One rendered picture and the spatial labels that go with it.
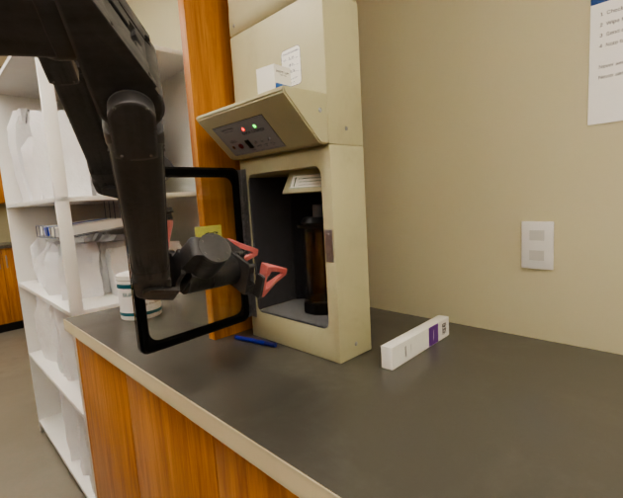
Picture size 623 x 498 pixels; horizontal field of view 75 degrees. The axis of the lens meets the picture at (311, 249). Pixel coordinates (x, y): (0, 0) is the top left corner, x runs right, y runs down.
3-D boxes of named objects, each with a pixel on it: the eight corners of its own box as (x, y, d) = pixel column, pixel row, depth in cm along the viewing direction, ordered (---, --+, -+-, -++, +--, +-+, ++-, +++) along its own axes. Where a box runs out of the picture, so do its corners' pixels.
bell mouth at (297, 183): (317, 193, 114) (315, 172, 113) (368, 189, 101) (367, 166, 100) (267, 195, 101) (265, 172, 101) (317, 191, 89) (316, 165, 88)
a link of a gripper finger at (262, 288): (274, 246, 85) (236, 252, 78) (296, 261, 81) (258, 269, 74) (268, 275, 87) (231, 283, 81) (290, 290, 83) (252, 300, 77)
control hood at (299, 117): (238, 160, 106) (235, 121, 105) (329, 143, 83) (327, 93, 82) (199, 159, 98) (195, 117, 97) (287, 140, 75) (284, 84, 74)
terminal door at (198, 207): (249, 319, 109) (237, 167, 104) (140, 357, 86) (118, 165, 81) (247, 318, 110) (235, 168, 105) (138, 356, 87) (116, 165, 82)
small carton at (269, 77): (274, 103, 88) (272, 74, 87) (292, 98, 85) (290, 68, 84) (257, 100, 84) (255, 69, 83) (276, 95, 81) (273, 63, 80)
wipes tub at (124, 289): (152, 307, 148) (147, 267, 146) (168, 313, 139) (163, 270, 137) (115, 316, 139) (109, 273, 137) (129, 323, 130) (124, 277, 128)
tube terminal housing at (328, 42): (316, 312, 129) (302, 57, 120) (404, 333, 106) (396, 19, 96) (252, 334, 112) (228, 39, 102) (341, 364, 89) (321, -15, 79)
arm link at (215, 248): (135, 255, 71) (139, 299, 67) (155, 217, 64) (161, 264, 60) (201, 260, 79) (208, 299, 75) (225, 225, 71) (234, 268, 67)
